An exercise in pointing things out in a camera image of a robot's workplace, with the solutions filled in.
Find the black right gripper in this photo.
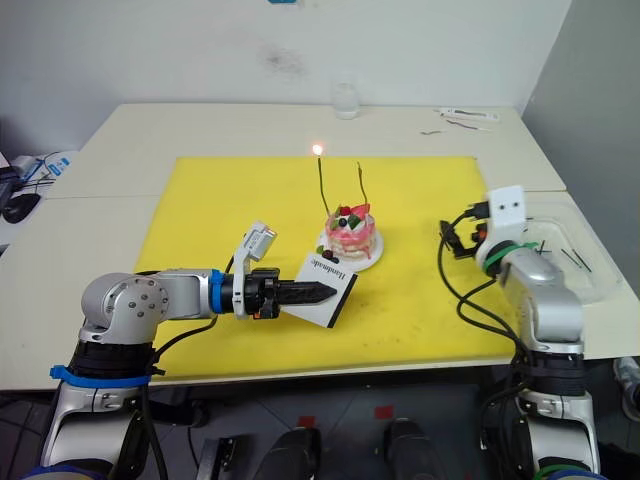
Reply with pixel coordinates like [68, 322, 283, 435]
[438, 218, 490, 261]

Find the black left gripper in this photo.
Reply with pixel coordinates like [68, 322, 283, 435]
[245, 268, 338, 321]

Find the white matchbox printed Handmade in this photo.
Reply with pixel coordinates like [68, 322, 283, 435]
[293, 251, 360, 330]

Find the pink toy cake with fruit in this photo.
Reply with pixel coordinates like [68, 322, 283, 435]
[324, 201, 377, 262]

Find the white round plate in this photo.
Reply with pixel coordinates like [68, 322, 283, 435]
[315, 230, 385, 274]

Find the thin dark green candle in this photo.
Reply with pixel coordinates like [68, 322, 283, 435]
[356, 161, 372, 205]
[316, 153, 331, 214]

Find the yellow foam mat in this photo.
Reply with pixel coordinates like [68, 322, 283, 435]
[133, 155, 521, 384]

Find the clear plastic tray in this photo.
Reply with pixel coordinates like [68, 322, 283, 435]
[519, 202, 625, 305]

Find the dark rounded shape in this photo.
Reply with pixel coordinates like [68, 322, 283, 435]
[268, 427, 322, 480]
[382, 418, 447, 480]

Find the clear drinking glass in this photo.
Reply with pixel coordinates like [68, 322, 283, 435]
[330, 79, 359, 121]

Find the black flat metal plate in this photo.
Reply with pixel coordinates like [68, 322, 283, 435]
[201, 436, 240, 480]

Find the grey white shoe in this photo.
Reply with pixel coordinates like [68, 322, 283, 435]
[613, 356, 640, 417]

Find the blue and white card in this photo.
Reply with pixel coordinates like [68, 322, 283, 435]
[43, 151, 77, 180]

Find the black computer mouse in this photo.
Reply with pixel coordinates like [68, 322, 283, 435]
[1, 192, 42, 224]

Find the grey white small device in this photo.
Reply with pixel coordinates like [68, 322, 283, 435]
[8, 154, 42, 177]

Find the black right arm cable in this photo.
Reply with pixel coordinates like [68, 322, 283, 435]
[436, 227, 532, 361]

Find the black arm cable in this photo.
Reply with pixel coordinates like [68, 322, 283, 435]
[127, 257, 237, 480]
[436, 227, 532, 361]

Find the green wrist cable tie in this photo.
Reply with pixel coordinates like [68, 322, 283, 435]
[481, 239, 540, 275]

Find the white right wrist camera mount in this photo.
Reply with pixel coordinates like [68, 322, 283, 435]
[473, 184, 530, 269]

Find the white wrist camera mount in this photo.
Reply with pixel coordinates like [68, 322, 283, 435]
[231, 220, 278, 320]
[473, 184, 530, 269]

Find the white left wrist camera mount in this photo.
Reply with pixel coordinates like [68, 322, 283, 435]
[231, 220, 278, 320]

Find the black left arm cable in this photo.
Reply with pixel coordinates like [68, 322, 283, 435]
[127, 257, 237, 480]

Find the blue arm tie strap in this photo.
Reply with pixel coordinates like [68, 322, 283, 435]
[48, 364, 152, 390]

